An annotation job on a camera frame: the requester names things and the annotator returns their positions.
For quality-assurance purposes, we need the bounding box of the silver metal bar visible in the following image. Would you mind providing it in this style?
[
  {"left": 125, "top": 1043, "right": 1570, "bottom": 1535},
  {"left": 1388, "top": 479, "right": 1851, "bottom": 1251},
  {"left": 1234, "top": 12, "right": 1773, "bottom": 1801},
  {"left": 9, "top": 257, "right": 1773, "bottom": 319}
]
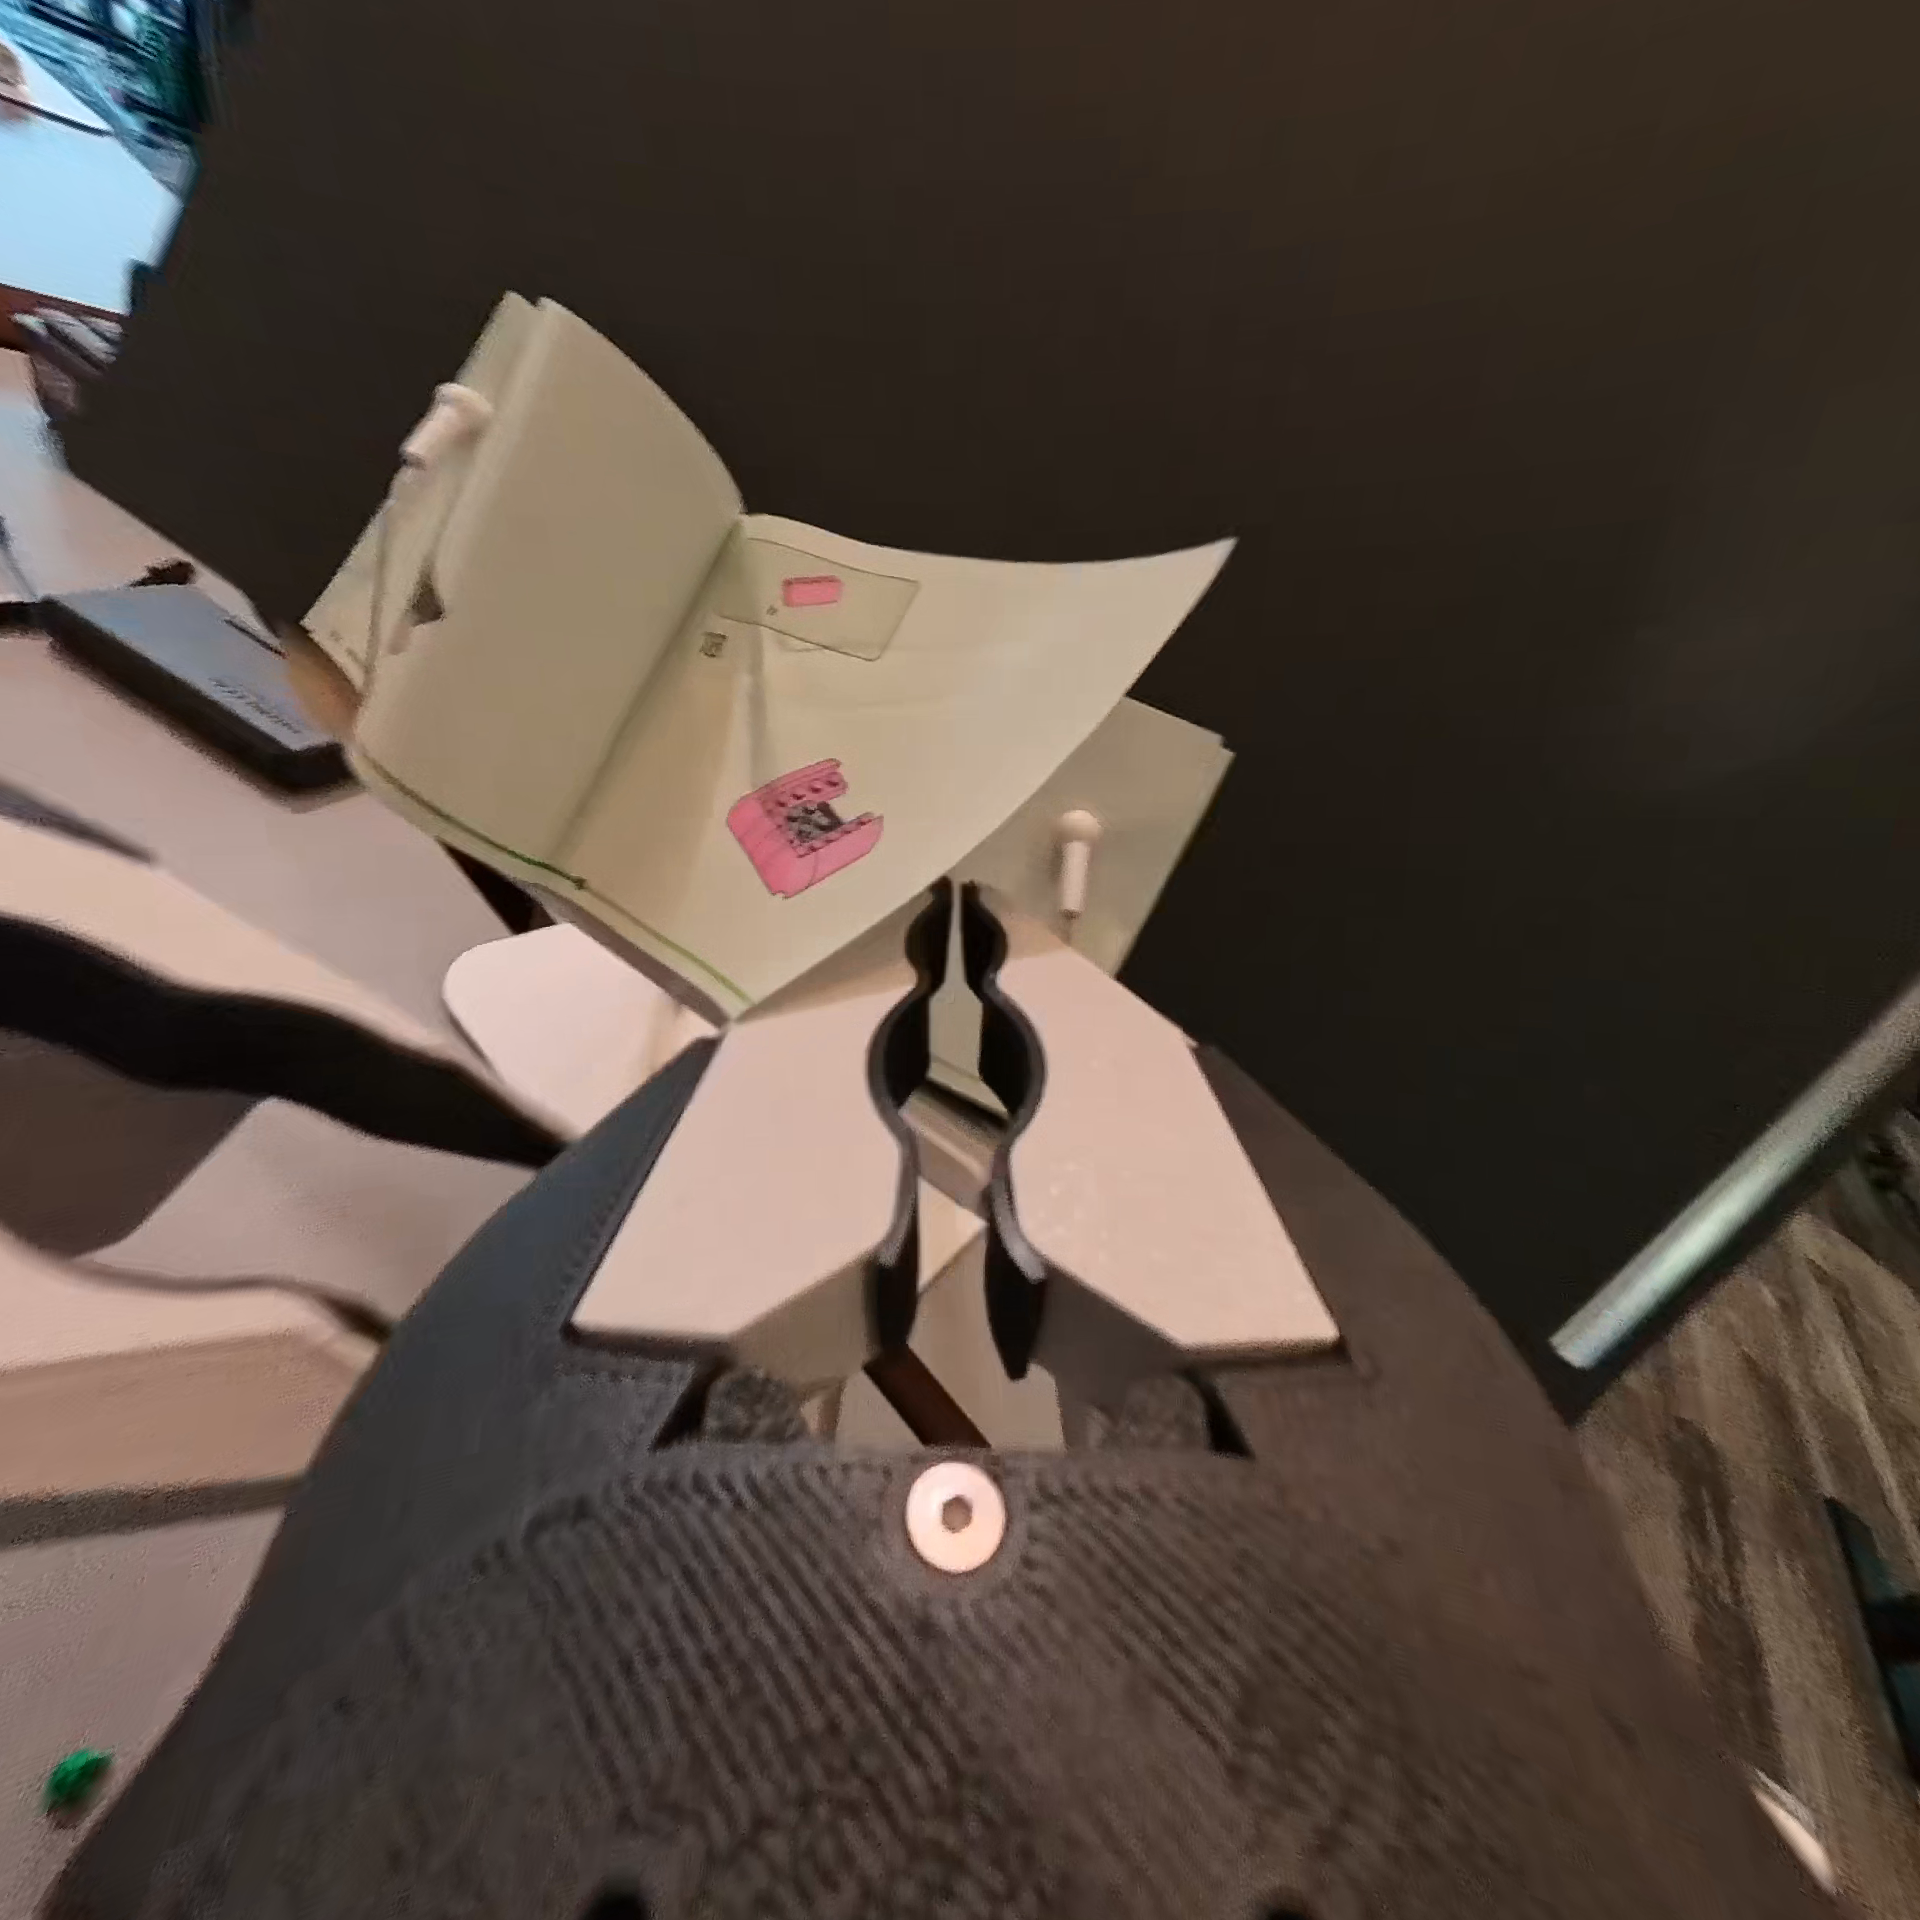
[{"left": 1550, "top": 984, "right": 1920, "bottom": 1370}]

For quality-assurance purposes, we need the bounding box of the instruction booklet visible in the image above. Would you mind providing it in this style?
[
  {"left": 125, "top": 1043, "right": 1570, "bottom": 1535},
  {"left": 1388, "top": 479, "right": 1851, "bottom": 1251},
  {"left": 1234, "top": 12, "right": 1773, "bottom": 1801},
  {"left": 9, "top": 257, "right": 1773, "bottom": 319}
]
[{"left": 300, "top": 292, "right": 1238, "bottom": 1029}]

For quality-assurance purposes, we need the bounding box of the black flat box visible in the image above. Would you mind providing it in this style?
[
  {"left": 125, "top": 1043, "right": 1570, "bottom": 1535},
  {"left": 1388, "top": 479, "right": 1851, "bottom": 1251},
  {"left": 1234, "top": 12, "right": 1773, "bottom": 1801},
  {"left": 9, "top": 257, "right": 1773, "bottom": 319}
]
[{"left": 30, "top": 583, "right": 358, "bottom": 799}]

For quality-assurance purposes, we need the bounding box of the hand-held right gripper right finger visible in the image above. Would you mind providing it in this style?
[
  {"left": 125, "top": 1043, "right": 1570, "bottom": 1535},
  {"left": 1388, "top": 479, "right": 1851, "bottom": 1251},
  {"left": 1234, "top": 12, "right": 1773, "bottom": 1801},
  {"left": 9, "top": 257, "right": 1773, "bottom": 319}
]
[{"left": 959, "top": 882, "right": 1342, "bottom": 1384}]

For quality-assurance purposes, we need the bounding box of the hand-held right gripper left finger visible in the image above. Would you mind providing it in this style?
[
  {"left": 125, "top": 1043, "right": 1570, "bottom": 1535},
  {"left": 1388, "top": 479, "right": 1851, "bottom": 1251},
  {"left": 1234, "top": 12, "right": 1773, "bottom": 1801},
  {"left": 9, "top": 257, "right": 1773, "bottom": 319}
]
[{"left": 569, "top": 877, "right": 962, "bottom": 1389}]

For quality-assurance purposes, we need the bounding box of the white book stand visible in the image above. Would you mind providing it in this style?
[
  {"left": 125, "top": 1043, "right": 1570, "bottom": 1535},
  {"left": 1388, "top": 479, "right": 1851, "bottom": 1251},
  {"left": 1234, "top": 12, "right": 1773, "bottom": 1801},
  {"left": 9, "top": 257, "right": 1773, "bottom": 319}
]
[{"left": 374, "top": 381, "right": 1114, "bottom": 1450}]

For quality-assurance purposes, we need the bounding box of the black divider panel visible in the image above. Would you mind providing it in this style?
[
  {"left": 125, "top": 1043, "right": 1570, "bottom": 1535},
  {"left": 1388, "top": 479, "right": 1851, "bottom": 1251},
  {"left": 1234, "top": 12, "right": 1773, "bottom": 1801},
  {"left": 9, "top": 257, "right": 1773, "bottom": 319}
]
[{"left": 60, "top": 0, "right": 1920, "bottom": 1426}]

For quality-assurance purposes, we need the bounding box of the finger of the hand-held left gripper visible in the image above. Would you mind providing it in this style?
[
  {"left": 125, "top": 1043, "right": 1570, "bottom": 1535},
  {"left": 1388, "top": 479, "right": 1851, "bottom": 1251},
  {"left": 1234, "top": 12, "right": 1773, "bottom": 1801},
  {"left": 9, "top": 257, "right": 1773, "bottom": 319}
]
[
  {"left": 0, "top": 1200, "right": 396, "bottom": 1548},
  {"left": 0, "top": 817, "right": 569, "bottom": 1175}
]

